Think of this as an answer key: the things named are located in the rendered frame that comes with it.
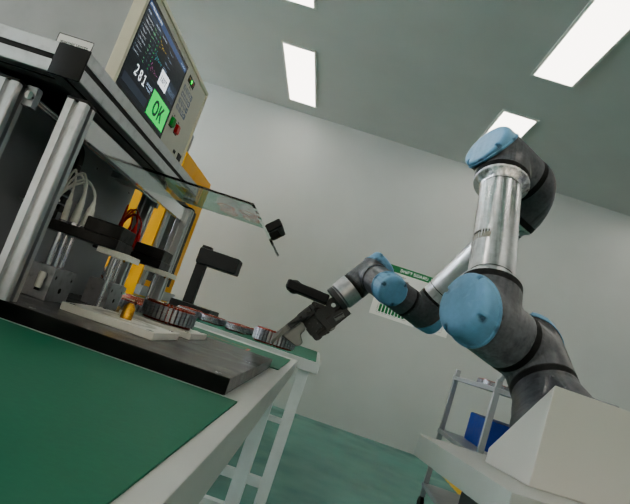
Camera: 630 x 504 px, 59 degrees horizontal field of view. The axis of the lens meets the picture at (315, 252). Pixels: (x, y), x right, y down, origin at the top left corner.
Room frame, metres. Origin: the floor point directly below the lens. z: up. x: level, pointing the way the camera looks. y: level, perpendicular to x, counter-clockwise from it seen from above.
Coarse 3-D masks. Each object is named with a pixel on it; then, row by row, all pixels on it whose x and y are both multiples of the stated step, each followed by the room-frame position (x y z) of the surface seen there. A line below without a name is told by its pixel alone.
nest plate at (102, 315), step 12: (72, 312) 0.85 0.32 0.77; (84, 312) 0.85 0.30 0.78; (96, 312) 0.85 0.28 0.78; (108, 312) 0.93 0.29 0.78; (108, 324) 0.85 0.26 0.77; (120, 324) 0.85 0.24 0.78; (132, 324) 0.86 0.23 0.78; (144, 324) 0.93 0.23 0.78; (144, 336) 0.84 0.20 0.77; (156, 336) 0.86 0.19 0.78; (168, 336) 0.92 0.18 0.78
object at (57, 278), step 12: (36, 264) 0.89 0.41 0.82; (36, 276) 0.89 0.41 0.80; (48, 276) 0.89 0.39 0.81; (60, 276) 0.91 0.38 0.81; (72, 276) 0.95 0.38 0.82; (24, 288) 0.89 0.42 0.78; (48, 288) 0.89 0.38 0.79; (60, 288) 0.93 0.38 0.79; (48, 300) 0.91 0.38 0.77; (60, 300) 0.94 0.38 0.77
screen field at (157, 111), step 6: (156, 96) 1.02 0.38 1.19; (150, 102) 1.00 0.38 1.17; (156, 102) 1.03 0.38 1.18; (162, 102) 1.05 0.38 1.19; (150, 108) 1.01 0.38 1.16; (156, 108) 1.04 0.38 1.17; (162, 108) 1.06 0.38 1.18; (150, 114) 1.02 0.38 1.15; (156, 114) 1.05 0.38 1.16; (162, 114) 1.07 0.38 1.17; (156, 120) 1.06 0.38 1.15; (162, 120) 1.08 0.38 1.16; (156, 126) 1.07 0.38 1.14; (162, 126) 1.09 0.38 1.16
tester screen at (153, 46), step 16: (144, 16) 0.86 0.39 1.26; (144, 32) 0.88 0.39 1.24; (160, 32) 0.93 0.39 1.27; (144, 48) 0.90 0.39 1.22; (160, 48) 0.96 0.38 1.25; (128, 64) 0.87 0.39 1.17; (144, 64) 0.92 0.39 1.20; (160, 64) 0.98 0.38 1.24; (176, 64) 1.05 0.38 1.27; (176, 80) 1.08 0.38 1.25; (160, 96) 1.03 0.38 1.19; (144, 112) 0.99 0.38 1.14
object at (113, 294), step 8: (88, 280) 1.14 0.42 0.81; (96, 280) 1.13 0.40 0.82; (104, 280) 1.13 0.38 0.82; (88, 288) 1.13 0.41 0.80; (96, 288) 1.13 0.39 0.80; (112, 288) 1.14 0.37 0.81; (120, 288) 1.18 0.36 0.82; (88, 296) 1.13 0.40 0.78; (96, 296) 1.13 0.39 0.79; (104, 296) 1.13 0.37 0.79; (112, 296) 1.16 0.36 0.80; (120, 296) 1.20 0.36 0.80; (104, 304) 1.13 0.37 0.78; (112, 304) 1.17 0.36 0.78
